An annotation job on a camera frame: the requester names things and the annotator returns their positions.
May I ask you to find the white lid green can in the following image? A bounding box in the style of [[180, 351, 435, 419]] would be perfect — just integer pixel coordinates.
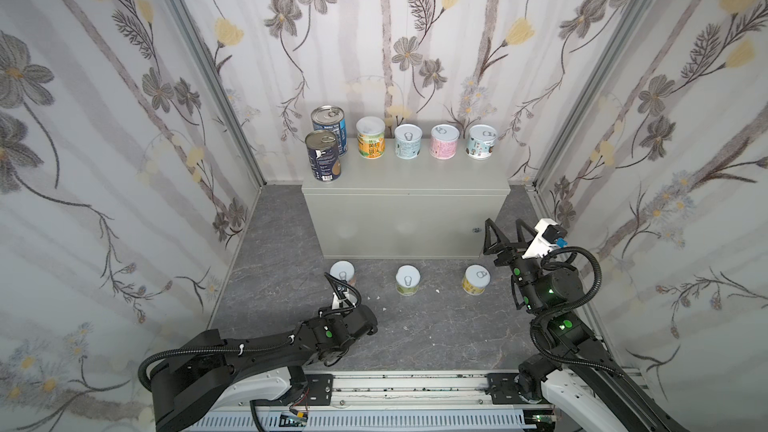
[[395, 265, 421, 296]]

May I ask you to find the white lid teal can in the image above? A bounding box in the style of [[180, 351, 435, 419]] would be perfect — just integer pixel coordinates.
[[466, 124, 498, 160]]

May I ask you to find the white lid pink-red can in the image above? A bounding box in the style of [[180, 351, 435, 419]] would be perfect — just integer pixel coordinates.
[[430, 124, 460, 160]]

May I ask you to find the white lid light-blue can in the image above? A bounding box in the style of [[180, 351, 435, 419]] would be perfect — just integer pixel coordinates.
[[394, 123, 423, 160]]

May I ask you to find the white lid orange can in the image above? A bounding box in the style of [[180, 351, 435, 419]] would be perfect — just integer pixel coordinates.
[[329, 260, 356, 286]]

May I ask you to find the white lid yellow-orange can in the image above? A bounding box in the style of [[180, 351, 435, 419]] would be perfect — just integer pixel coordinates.
[[356, 116, 386, 159]]

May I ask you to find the dark labelled tall can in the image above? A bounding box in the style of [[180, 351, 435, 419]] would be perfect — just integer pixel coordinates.
[[305, 130, 341, 182]]

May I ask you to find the blue labelled tall can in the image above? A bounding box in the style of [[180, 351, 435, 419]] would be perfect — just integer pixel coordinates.
[[311, 105, 348, 155]]

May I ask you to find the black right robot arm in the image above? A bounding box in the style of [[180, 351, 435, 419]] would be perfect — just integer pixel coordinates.
[[483, 218, 684, 431]]

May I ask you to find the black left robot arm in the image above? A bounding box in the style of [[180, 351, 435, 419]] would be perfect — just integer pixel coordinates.
[[138, 305, 378, 431]]

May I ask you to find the white lid yellow can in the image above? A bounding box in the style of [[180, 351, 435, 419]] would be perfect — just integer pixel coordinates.
[[462, 264, 491, 296]]

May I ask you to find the grey metal cabinet box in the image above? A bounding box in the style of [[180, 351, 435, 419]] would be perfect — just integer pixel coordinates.
[[302, 140, 510, 259]]

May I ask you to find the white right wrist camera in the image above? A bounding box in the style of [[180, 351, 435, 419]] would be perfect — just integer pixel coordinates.
[[522, 218, 567, 259]]

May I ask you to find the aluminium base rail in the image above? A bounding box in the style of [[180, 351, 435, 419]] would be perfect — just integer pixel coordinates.
[[179, 369, 655, 432]]

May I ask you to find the white slotted cable duct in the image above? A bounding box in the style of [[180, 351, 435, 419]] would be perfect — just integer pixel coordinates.
[[185, 410, 538, 432]]

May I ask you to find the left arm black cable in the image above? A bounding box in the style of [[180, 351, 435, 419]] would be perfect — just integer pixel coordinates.
[[136, 272, 364, 432]]

